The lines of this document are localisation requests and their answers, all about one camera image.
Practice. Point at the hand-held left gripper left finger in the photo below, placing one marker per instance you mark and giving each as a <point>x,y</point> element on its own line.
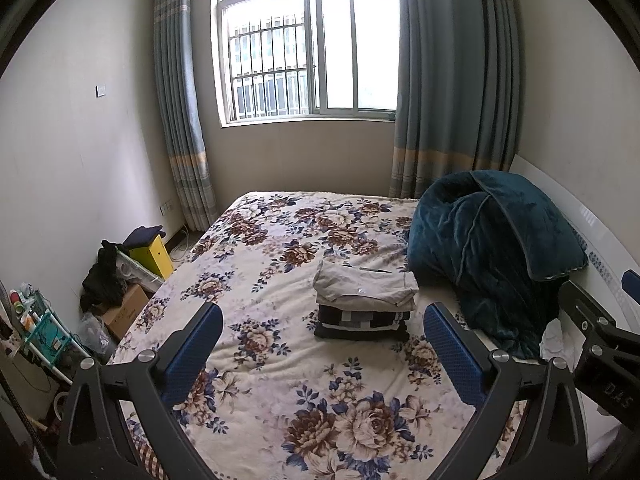
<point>197,342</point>

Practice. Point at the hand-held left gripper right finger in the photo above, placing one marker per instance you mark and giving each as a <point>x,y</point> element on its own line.
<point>450,345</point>

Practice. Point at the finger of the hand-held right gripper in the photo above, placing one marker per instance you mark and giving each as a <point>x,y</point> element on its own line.
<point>582,307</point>
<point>632,286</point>

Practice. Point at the beige long-sleeved shirt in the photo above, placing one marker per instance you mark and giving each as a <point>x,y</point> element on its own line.
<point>365,285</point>

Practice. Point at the black clothes pile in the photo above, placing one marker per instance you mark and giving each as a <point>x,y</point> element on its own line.
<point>102,277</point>

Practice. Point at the white crumpled cloth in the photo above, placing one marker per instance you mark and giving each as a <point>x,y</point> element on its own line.
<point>557,340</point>

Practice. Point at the white bed headboard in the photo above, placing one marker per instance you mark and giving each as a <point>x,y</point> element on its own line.
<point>600,240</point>

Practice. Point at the cardboard box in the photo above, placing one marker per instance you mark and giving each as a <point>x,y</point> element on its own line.
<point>125,312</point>

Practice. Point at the floral bed blanket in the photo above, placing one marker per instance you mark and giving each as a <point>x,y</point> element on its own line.
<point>280,310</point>

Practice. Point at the black folded garment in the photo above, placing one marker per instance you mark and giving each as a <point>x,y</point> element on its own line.
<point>360,335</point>

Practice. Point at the navy striped folded sweater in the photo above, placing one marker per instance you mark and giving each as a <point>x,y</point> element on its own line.
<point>362,317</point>

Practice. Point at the yellow box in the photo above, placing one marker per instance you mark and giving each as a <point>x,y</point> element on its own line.
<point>155,259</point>

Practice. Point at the white plastic storage box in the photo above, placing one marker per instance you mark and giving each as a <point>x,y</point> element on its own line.
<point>135,270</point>

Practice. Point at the teal plush blanket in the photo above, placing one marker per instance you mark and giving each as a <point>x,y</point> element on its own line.
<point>490,255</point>

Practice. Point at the clear plastic bag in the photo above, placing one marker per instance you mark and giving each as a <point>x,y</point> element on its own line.
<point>91,335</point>

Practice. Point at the dark blue cloth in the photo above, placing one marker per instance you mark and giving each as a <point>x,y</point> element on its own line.
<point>142,236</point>

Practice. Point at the teal storage rack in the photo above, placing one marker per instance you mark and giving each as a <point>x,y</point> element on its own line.
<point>47,332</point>

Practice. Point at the blue-grey curtain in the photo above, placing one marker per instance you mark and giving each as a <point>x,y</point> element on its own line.
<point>450,80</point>
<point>182,110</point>

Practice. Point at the barred window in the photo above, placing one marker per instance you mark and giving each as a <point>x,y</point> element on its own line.
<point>310,40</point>

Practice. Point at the white wall socket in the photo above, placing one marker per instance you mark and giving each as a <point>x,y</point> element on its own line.
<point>166,207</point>

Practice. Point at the white wall switch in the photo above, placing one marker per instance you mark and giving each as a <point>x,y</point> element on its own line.
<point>100,90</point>

